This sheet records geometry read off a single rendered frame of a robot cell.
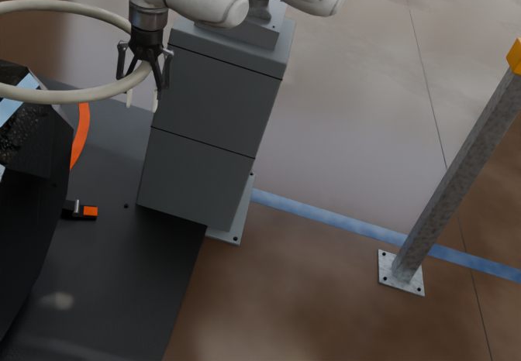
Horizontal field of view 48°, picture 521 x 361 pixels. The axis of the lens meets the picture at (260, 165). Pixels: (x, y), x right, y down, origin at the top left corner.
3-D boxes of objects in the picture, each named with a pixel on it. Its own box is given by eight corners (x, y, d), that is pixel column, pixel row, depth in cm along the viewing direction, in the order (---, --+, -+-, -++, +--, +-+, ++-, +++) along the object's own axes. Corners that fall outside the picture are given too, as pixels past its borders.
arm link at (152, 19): (134, -11, 136) (132, 13, 139) (124, 4, 128) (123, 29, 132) (172, -3, 136) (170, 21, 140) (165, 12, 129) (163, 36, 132)
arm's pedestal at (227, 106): (153, 143, 271) (188, -20, 225) (255, 174, 274) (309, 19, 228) (118, 210, 231) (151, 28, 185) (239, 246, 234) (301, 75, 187)
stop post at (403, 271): (423, 297, 240) (577, 70, 177) (377, 283, 239) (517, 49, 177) (420, 263, 256) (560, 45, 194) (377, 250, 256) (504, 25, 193)
